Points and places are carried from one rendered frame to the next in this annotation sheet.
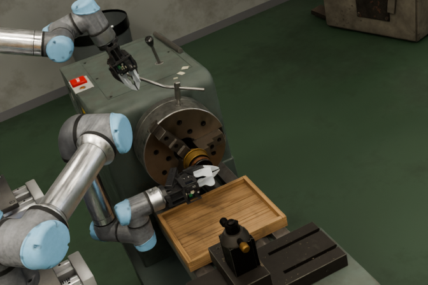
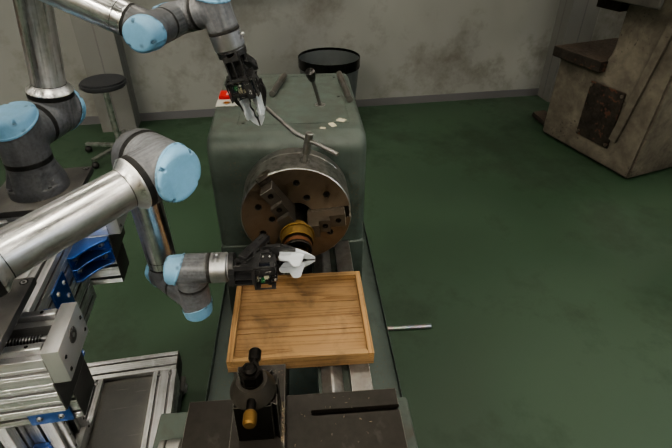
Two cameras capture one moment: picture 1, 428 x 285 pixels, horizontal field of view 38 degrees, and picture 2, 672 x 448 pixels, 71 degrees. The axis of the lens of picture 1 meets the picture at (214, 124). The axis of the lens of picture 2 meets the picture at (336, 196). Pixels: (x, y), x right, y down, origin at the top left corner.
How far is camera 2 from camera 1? 0.92 m
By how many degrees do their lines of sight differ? 11
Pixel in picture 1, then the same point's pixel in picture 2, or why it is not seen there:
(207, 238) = (271, 336)
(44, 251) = not seen: outside the picture
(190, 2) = (425, 68)
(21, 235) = not seen: outside the picture
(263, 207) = (356, 324)
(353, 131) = (524, 244)
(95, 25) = (214, 22)
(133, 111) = (256, 149)
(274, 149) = (439, 230)
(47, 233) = not seen: outside the picture
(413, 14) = (635, 150)
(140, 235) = (187, 302)
